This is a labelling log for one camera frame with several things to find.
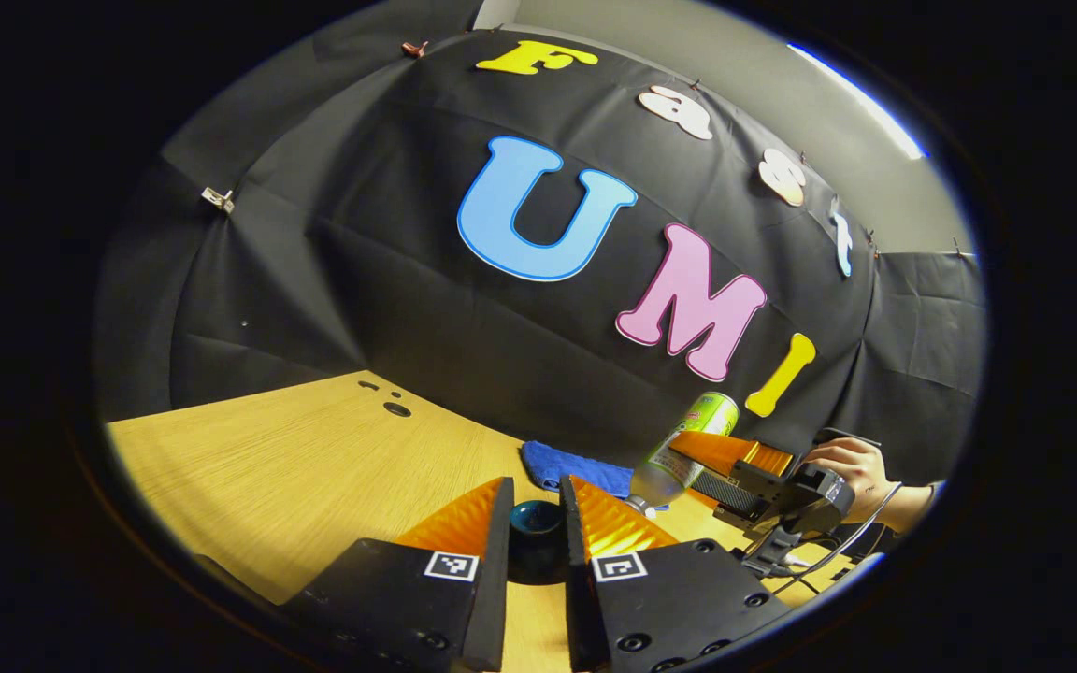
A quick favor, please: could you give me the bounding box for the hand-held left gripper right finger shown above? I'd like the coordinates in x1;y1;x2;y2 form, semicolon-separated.
559;474;792;673

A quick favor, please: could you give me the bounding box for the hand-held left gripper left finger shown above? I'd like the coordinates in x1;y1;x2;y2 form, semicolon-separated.
281;476;516;673

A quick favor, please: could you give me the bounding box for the silver green-label water bottle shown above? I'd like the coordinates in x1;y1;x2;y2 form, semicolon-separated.
625;392;740;513

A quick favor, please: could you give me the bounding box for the folded blue towel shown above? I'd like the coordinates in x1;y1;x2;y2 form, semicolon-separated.
521;440;672;513

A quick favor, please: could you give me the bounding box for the black backdrop cloth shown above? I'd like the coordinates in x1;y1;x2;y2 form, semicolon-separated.
94;28;988;487

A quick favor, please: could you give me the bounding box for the grey cable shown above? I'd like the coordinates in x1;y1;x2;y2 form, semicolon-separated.
768;481;904;597

